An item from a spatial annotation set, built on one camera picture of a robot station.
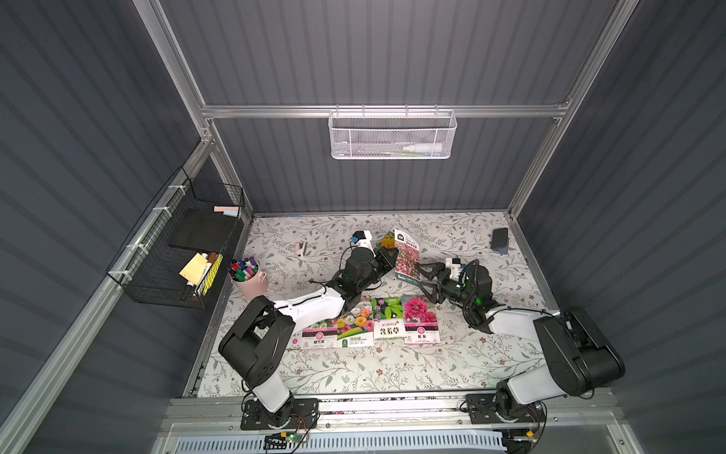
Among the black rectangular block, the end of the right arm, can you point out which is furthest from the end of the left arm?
the black rectangular block

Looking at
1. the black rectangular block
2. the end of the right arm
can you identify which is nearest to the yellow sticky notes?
the end of the right arm

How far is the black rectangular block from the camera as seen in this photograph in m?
1.08
